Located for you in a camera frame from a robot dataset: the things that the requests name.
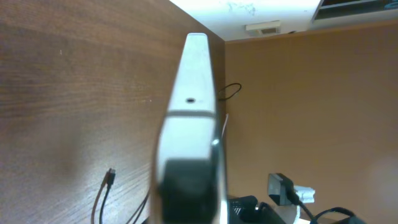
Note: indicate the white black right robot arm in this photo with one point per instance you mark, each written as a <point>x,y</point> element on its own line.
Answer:
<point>248,210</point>

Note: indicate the white wall vent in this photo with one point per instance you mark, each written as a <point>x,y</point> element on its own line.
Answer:
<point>265,28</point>

